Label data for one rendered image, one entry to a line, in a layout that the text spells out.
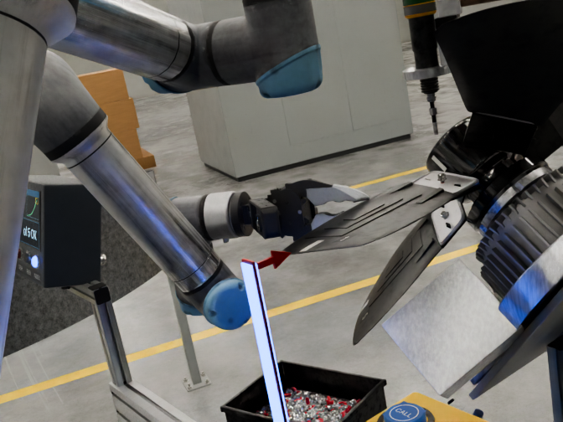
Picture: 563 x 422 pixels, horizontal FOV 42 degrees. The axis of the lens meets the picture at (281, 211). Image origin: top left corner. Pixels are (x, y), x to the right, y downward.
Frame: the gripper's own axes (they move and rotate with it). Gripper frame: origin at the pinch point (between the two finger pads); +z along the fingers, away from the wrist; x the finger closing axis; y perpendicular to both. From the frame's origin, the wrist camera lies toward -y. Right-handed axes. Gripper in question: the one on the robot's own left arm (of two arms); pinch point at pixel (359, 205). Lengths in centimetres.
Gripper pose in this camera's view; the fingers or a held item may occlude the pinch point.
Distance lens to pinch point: 107.1
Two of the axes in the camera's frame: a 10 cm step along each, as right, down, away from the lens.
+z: 9.4, -0.9, -3.2
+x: 1.5, 9.8, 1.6
